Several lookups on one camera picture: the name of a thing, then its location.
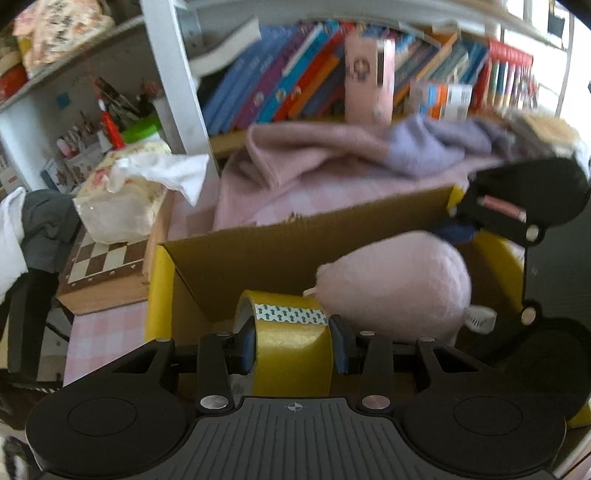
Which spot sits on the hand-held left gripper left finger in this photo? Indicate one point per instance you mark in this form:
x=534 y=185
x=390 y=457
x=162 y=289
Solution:
x=248 y=346

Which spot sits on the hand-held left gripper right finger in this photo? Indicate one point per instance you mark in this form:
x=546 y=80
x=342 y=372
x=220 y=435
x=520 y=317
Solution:
x=338 y=346

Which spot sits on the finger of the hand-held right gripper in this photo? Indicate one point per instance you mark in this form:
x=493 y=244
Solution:
x=531 y=310
x=455 y=233

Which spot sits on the yellow tape roll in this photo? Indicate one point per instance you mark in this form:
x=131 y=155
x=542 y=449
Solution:
x=286 y=341

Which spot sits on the pink plush toy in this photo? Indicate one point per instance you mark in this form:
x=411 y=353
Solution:
x=397 y=286

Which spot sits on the cardboard box with yellow edges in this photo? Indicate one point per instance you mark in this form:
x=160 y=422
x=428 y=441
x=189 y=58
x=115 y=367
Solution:
x=258 y=258

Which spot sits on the green lidded container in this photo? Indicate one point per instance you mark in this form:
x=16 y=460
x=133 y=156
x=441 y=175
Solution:
x=141 y=130

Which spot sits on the tan woven item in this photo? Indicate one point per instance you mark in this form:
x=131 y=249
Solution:
x=545 y=131

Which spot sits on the purple cloth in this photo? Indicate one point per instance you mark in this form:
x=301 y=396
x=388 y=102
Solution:
x=425 y=143

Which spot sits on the red boxed book set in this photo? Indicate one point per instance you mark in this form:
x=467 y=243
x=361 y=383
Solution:
x=508 y=74

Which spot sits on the orange and white small box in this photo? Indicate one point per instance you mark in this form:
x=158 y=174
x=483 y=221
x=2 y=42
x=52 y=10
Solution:
x=438 y=99

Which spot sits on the wooden chessboard box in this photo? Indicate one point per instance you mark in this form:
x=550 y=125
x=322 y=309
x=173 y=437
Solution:
x=106 y=263

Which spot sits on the pink carton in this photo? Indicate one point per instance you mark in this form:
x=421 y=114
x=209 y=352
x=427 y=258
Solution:
x=362 y=92

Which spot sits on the pink cloth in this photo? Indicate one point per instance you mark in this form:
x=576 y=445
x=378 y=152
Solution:
x=295 y=157

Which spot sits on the floral tissue pack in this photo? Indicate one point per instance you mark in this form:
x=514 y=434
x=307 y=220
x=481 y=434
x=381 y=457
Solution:
x=115 y=207

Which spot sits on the black chair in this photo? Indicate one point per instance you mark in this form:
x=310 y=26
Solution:
x=27 y=318

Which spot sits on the grey cloth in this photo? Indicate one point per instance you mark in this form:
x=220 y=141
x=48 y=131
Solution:
x=48 y=221

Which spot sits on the row of colourful books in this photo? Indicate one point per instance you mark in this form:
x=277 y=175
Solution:
x=277 y=78

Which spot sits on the white organizer box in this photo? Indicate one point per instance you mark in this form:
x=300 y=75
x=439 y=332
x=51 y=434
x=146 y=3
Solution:
x=74 y=168

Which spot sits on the red plastic bottle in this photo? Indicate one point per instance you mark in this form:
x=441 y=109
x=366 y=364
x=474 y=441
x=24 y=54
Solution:
x=113 y=131

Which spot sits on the black white patterned cloth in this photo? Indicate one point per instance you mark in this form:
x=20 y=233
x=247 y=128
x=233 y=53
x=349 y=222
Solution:
x=14 y=459

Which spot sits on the white shelf unit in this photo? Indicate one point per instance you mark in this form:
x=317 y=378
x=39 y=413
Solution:
x=166 y=83

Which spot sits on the bundle of dark pens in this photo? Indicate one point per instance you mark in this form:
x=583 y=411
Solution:
x=122 y=99

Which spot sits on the white paperback book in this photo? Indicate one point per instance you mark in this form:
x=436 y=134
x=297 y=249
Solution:
x=221 y=48

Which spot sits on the blue sticky note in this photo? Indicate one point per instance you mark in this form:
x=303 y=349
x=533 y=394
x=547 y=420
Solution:
x=62 y=98

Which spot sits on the red tin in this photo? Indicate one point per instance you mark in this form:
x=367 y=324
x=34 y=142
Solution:
x=11 y=83

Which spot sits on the floral bag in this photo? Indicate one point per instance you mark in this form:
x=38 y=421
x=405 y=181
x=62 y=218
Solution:
x=60 y=32

